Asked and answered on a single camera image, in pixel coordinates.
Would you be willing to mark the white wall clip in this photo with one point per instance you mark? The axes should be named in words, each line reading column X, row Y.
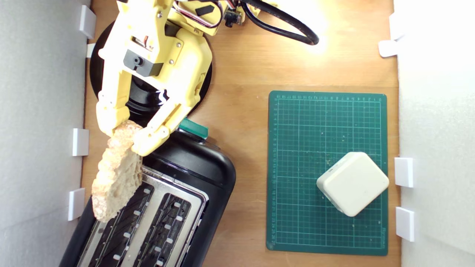
column 79, row 142
column 90, row 50
column 387, row 48
column 393, row 26
column 404, row 223
column 87, row 21
column 76, row 204
column 403, row 172

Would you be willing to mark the brown bread slice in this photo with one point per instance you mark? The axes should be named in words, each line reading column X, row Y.
column 117, row 174

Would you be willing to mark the green cutting mat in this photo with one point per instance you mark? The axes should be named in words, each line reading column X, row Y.
column 304, row 148

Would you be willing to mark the white square block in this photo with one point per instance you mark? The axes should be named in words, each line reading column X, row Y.
column 352, row 183

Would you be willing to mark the black two-slot toaster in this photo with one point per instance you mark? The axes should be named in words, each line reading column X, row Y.
column 193, row 163

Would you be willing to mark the black round plate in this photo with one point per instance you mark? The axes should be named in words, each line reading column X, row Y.
column 143, row 100

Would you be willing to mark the gripper camera on yellow mount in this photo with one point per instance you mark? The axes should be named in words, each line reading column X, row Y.
column 232, row 17

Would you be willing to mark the green toaster lever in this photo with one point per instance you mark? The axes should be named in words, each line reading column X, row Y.
column 195, row 129

